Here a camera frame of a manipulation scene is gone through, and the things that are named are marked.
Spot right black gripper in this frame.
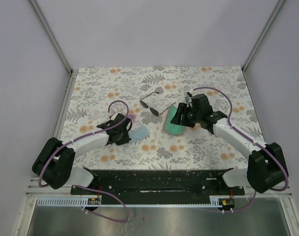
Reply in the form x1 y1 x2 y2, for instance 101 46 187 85
170 103 202 128

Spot light blue cleaning cloth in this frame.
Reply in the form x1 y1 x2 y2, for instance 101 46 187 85
128 125 150 143

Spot brown glasses case green lining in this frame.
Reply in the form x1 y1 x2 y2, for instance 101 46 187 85
162 105 187 135

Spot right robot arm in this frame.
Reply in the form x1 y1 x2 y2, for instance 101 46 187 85
171 93 288 195

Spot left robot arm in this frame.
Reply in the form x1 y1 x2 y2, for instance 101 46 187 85
31 114 132 194

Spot black aviator sunglasses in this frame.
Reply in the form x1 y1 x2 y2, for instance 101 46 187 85
139 91 176 117

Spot grey-blue glasses case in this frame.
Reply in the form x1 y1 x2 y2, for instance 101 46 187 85
185 96 191 103

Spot floral table mat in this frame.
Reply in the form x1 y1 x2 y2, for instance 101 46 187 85
60 66 263 170

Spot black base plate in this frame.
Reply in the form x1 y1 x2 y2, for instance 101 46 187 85
70 168 246 196

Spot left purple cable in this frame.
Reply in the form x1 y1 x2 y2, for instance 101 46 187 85
38 100 130 222

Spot purple cable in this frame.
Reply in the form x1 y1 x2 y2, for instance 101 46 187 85
187 86 289 213
38 100 130 222

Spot white slotted cable duct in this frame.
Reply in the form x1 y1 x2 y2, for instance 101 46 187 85
37 197 101 207

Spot aluminium front rail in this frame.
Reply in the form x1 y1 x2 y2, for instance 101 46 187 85
26 178 74 196

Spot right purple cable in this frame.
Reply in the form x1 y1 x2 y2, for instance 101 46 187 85
187 86 289 213

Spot right aluminium frame post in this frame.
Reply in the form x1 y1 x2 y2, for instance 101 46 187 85
242 0 287 74

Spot aluminium frame post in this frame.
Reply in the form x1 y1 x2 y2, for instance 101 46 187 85
242 0 287 74
27 0 73 75

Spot left aluminium frame post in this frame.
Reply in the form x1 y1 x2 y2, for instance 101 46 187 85
27 0 73 75

